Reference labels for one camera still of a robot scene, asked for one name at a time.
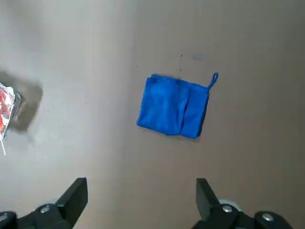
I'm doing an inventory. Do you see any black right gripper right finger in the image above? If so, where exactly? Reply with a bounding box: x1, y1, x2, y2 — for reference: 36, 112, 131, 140
188, 177, 294, 229

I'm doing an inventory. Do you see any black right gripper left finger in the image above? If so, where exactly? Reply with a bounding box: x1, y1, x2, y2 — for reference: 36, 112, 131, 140
0, 177, 88, 229

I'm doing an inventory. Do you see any blue dishcloth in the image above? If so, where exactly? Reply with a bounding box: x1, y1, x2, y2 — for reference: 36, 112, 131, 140
136, 72, 219, 139

